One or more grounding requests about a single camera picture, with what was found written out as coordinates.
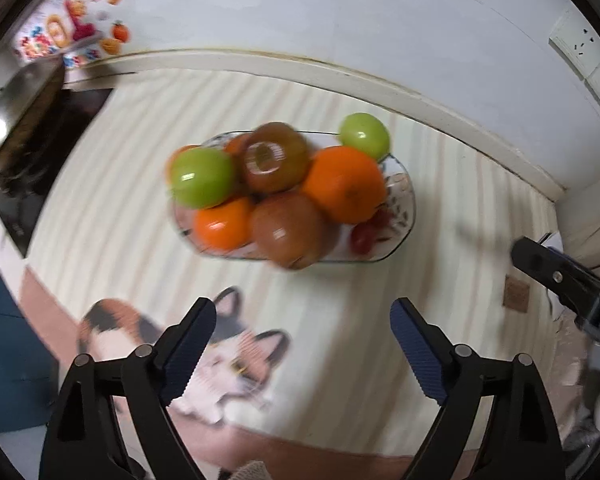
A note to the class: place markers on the black stovetop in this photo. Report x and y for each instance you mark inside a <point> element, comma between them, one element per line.
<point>40,160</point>

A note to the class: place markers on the brown apple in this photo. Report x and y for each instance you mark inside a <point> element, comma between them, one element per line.
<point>280,160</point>
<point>290,230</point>

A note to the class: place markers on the orange slice wall sticker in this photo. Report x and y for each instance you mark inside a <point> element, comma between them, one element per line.
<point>111,46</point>

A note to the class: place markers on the beige knit cloth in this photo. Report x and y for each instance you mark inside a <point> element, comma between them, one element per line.
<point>252,472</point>

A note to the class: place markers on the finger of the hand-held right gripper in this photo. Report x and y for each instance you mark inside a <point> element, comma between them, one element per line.
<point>545,262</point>

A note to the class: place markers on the large textured orange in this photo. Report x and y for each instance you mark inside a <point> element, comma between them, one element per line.
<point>342,185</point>

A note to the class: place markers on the small orange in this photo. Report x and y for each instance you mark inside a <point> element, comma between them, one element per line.
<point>180,152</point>

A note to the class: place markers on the blue cabinet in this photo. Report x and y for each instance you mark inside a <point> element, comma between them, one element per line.
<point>10,360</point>

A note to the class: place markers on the brown square coaster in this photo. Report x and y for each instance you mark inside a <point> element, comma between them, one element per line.
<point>516,294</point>

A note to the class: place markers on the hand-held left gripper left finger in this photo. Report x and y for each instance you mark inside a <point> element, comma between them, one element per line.
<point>187,355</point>

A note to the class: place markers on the round orange wall sticker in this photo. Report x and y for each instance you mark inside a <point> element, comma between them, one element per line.
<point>120,31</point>

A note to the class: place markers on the striped cat print tablecloth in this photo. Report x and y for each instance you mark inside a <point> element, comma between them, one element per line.
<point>105,185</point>

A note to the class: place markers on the metal wok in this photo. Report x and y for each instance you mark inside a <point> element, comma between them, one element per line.
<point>15,105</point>

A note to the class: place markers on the floral glass plate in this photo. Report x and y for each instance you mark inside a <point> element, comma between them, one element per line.
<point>399,195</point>

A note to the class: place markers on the bright smooth orange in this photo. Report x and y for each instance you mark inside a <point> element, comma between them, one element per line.
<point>225,227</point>

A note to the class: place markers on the colourful wall sticker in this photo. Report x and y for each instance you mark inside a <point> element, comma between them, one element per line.
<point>50,35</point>

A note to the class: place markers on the green apple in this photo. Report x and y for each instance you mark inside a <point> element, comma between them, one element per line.
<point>202,177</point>
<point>365,135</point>

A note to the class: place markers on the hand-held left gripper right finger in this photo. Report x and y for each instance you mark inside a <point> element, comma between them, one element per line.
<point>420,355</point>

